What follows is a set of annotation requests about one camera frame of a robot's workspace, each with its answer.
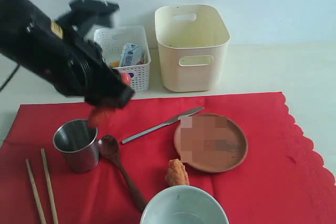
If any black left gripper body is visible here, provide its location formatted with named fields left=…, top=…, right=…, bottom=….
left=52, top=24, right=134, bottom=108

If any yellow cheese wedge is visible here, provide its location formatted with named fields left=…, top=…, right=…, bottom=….
left=109, top=61, right=120, bottom=68

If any red sausage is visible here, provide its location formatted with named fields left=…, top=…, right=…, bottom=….
left=85, top=73, right=131, bottom=127

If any blue white milk carton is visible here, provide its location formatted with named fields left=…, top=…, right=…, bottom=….
left=119, top=43, right=144, bottom=67

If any orange fried chicken piece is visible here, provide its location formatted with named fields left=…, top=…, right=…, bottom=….
left=165, top=159, right=190, bottom=187

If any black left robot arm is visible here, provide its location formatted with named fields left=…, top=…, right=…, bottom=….
left=1, top=0, right=134, bottom=108

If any white woven plastic basket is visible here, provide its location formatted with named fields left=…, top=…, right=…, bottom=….
left=93, top=25, right=151, bottom=91

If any stainless steel cup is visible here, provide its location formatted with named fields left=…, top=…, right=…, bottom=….
left=53, top=119, right=99, bottom=174

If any dark wooden spoon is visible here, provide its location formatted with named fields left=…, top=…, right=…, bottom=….
left=98, top=135, right=147, bottom=212

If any silver table knife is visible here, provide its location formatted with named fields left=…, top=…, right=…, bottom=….
left=121, top=106, right=205, bottom=144

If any cream plastic bin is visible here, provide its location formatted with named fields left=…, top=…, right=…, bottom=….
left=154, top=4, right=230, bottom=92

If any brown wooden plate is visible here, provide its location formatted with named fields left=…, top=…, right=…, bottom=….
left=174, top=113, right=248, bottom=173

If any pale blue ceramic bowl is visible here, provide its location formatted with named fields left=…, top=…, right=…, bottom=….
left=140, top=185, right=229, bottom=224

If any red scalloped table cloth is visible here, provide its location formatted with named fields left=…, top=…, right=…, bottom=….
left=1, top=92, right=335, bottom=223

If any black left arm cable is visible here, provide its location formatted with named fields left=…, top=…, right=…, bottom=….
left=0, top=65, right=20, bottom=92

